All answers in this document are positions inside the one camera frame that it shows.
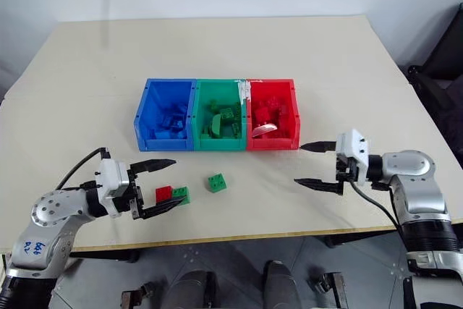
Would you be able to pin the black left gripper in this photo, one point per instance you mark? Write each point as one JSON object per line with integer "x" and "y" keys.
{"x": 136, "y": 197}

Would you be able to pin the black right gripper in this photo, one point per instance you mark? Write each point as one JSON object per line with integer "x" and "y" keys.
{"x": 345, "y": 171}

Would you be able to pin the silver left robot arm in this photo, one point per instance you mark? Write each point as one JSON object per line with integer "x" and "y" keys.
{"x": 54, "y": 211}

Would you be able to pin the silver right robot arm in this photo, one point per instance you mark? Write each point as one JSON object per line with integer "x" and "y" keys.
{"x": 412, "y": 171}

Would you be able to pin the small red building block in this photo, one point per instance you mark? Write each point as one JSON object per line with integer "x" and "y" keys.
{"x": 163, "y": 194}

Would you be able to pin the flat green building block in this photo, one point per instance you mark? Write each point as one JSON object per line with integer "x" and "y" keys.
{"x": 181, "y": 193}

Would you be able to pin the red plastic bin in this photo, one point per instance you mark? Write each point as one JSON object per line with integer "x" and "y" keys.
{"x": 275, "y": 144}

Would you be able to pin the blue building block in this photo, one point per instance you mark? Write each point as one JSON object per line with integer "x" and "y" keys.
{"x": 179, "y": 110}
{"x": 164, "y": 134}
{"x": 171, "y": 122}

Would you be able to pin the green cube building block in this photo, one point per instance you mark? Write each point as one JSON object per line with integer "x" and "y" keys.
{"x": 217, "y": 183}

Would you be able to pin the blue plastic bin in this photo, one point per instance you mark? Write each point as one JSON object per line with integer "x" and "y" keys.
{"x": 144, "y": 121}

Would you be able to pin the green plastic bin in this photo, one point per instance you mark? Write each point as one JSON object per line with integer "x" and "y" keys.
{"x": 217, "y": 145}

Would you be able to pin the green arch building block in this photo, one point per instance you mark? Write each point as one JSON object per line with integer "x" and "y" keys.
{"x": 217, "y": 124}

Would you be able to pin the dark green building block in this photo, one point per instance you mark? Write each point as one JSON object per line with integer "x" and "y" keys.
{"x": 227, "y": 113}

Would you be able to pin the white tape strip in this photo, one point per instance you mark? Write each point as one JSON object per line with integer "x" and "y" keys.
{"x": 245, "y": 93}

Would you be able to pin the dark rounded shape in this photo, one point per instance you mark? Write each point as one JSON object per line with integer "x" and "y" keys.
{"x": 281, "y": 287}
{"x": 193, "y": 291}

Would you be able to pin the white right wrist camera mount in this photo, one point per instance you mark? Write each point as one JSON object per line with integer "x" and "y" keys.
{"x": 352, "y": 146}

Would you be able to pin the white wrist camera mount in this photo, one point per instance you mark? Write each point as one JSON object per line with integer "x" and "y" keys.
{"x": 352, "y": 146}
{"x": 112, "y": 178}

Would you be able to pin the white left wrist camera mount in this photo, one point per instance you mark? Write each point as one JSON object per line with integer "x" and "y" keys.
{"x": 112, "y": 178}

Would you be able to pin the dark table frame bar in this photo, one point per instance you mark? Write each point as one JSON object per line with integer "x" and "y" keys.
{"x": 105, "y": 255}

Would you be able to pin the metal foot bracket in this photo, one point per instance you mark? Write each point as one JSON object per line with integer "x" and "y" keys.
{"x": 331, "y": 289}
{"x": 139, "y": 296}

